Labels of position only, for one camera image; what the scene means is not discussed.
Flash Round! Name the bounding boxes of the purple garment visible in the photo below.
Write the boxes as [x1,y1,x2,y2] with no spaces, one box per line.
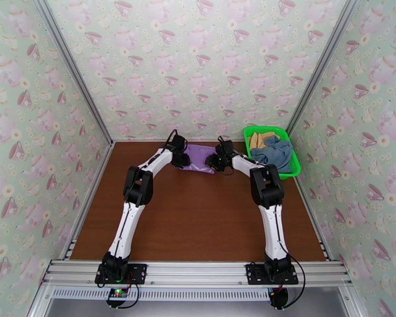
[178,145,219,175]

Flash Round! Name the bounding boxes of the tan garment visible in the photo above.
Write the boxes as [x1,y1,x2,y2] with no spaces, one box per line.
[249,130,276,150]

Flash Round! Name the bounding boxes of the blue ribbed garment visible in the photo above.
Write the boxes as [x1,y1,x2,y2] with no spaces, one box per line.
[250,135,294,174]

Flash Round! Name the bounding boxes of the green plastic laundry basket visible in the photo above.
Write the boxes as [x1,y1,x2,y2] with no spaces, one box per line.
[243,126,301,180]

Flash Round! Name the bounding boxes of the circuit board with green light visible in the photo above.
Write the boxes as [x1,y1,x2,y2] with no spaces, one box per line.
[106,287,129,302]

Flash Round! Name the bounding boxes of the black round power unit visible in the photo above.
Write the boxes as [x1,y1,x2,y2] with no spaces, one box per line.
[268,287,289,310]

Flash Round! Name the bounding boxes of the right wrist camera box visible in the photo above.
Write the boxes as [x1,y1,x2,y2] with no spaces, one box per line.
[216,139,234,156]

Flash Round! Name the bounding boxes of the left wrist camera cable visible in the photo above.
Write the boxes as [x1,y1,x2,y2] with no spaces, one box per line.
[164,129,180,152]

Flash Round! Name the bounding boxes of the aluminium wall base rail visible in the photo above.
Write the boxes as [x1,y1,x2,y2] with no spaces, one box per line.
[114,138,247,144]

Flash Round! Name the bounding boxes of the aluminium side rail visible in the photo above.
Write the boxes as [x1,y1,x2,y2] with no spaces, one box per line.
[294,176,333,262]
[62,143,116,260]

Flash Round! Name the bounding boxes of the aluminium mounting rail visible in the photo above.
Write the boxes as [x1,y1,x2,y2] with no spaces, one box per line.
[41,259,354,287]

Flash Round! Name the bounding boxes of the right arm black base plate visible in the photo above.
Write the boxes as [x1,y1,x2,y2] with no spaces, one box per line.
[245,263,299,285]

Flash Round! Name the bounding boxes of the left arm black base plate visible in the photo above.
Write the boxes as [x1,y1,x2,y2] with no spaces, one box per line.
[95,263,148,284]

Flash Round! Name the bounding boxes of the perforated metal cable tray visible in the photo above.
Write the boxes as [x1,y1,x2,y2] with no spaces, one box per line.
[49,287,275,302]

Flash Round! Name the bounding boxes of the aluminium corner post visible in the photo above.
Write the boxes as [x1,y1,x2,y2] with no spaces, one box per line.
[31,0,116,145]
[286,0,364,138]

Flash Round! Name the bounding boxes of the black cable at circuit board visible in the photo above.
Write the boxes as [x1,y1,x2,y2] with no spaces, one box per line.
[97,282,141,310]

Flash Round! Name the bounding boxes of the black cable at power unit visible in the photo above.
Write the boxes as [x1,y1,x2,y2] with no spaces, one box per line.
[277,240,307,310]

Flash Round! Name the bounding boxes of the aluminium frame leg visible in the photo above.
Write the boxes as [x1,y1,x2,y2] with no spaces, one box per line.
[26,283,53,317]
[338,286,367,317]

